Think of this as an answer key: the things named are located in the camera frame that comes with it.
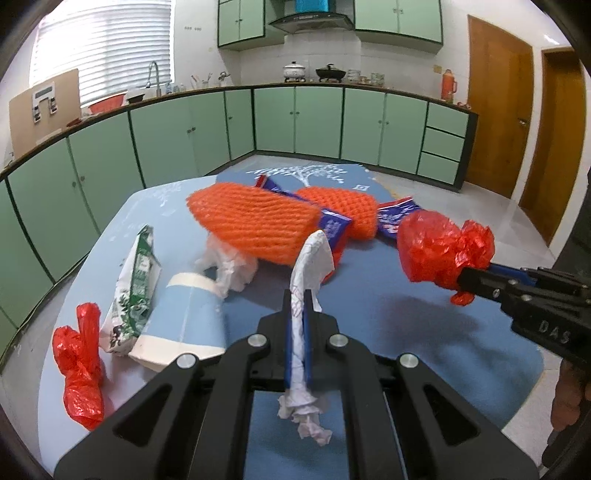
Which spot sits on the white cooking pot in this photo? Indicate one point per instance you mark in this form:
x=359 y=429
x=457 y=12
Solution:
x=294 y=71

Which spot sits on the white crumpled tissue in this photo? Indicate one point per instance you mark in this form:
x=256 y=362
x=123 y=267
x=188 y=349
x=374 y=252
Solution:
x=228 y=267

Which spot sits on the steel kettle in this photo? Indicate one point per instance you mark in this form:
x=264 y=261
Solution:
x=222 y=79

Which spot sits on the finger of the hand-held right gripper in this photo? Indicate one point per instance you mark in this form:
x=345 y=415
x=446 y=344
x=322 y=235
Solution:
x=554 y=280
x=482 y=282

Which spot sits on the green base cabinet run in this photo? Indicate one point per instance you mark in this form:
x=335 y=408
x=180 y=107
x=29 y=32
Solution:
x=184 y=134

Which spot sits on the black wok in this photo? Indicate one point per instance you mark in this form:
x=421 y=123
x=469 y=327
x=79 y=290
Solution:
x=330 y=73

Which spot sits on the wide wooden door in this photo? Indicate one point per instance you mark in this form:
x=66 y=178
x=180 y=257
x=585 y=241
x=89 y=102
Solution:
x=498 y=110

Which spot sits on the glass jar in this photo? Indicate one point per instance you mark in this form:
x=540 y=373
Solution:
x=353 y=76
x=377 y=79

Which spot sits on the blue snack wrapper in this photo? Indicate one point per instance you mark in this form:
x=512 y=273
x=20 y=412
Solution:
x=268 y=183
x=395 y=217
x=334 y=226

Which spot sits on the light blue paper cup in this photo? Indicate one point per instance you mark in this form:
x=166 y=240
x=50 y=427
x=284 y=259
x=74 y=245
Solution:
x=189 y=314

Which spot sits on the person's right hand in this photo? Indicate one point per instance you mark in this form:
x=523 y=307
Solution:
x=567 y=397

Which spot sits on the blue printed tablecloth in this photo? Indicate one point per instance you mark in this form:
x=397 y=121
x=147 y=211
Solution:
x=406 y=341

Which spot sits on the narrow wooden door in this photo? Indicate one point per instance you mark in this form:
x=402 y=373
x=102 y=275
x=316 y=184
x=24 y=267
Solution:
x=554 y=147

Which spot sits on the cardboard box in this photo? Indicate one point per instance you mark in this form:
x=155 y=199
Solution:
x=27 y=124

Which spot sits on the red thermos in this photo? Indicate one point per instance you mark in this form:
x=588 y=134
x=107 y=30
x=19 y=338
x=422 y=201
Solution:
x=448 y=85

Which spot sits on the dark bowl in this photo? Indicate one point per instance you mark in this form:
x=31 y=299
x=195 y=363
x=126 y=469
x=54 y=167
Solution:
x=136 y=97

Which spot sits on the black range hood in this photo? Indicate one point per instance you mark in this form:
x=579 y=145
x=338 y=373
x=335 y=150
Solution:
x=309 y=22

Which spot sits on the small orange foam net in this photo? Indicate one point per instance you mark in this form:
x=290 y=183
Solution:
x=341 y=201

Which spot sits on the green and white carton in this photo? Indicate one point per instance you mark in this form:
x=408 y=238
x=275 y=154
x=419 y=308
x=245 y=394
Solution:
x=136 y=286

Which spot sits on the green wall cabinet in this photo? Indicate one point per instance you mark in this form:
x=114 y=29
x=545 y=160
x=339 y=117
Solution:
x=401 y=21
x=244 y=23

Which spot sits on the red plastic bag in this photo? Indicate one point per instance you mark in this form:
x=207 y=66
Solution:
x=81 y=369
x=429 y=249

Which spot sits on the white paper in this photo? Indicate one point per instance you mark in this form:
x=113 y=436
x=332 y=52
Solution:
x=310 y=258

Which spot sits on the steel faucet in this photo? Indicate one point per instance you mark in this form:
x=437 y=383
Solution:
x=152 y=74

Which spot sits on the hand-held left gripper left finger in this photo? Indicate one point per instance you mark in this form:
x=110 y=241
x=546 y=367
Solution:
x=290 y=327

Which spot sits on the large orange foam net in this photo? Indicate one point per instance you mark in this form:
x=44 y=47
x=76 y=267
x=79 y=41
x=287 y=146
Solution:
x=258 y=221

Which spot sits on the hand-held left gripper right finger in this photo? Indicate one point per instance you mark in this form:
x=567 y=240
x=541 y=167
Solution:
x=307 y=332

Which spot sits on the red basin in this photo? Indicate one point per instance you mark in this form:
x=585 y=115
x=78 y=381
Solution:
x=107 y=102

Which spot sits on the white window blinds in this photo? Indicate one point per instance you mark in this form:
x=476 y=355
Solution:
x=101 y=46

